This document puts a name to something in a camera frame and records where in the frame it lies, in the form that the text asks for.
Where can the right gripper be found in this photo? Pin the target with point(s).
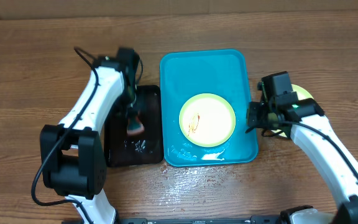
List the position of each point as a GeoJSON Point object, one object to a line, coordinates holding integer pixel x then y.
{"type": "Point", "coordinates": [253, 121]}

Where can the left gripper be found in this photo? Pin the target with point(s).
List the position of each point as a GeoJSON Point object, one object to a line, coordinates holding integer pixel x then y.
{"type": "Point", "coordinates": [118, 114]}

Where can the teal and orange sponge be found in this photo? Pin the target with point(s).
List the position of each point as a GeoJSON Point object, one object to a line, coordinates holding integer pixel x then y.
{"type": "Point", "coordinates": [134, 126]}

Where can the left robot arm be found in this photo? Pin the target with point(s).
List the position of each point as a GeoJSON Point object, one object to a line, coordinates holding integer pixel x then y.
{"type": "Point", "coordinates": [73, 162]}

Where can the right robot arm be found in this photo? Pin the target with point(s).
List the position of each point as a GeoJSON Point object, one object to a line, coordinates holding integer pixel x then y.
{"type": "Point", "coordinates": [305, 123]}

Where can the black plastic tray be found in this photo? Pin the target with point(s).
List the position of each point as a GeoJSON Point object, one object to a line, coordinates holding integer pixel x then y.
{"type": "Point", "coordinates": [123, 149]}

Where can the teal plastic tray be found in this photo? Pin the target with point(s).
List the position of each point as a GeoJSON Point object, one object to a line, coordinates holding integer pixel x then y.
{"type": "Point", "coordinates": [220, 72]}

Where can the yellow-green plate with stain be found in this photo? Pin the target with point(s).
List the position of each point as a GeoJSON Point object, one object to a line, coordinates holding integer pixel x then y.
{"type": "Point", "coordinates": [207, 120]}

